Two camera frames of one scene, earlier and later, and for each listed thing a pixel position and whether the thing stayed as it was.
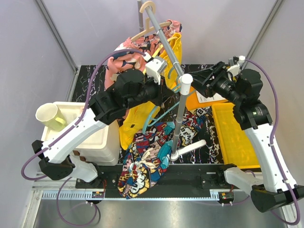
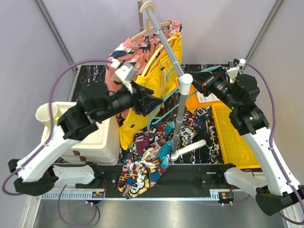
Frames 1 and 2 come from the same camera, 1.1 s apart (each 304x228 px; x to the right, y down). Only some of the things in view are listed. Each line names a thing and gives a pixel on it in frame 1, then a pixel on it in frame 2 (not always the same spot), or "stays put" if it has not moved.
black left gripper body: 160,96 to 137,102
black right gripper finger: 205,74 stays put
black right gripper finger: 203,86 stays put
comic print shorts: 147,156 stays put
